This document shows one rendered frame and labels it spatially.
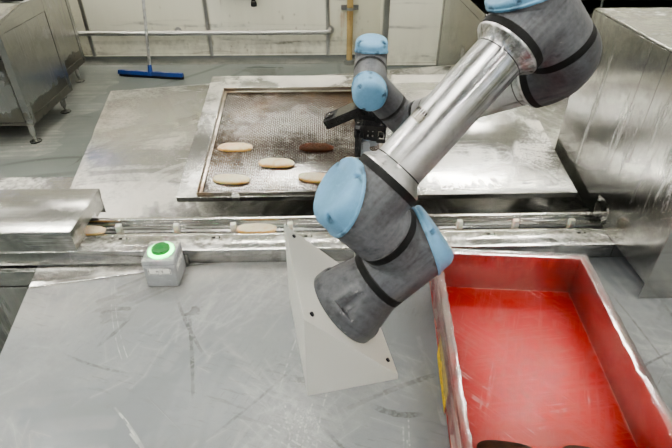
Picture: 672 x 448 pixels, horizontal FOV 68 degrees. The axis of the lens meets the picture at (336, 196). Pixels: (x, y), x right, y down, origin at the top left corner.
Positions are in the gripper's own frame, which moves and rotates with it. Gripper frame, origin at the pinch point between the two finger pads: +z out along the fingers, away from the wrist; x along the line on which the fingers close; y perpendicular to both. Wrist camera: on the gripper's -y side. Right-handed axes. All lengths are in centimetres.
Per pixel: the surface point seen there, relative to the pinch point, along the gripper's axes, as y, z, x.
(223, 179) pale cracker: -34.4, 0.9, -12.5
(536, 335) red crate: 41, 1, -49
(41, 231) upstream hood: -67, -4, -40
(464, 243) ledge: 28.0, 1.4, -25.9
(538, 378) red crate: 39, -1, -59
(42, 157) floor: -214, 120, 117
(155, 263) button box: -39, -3, -45
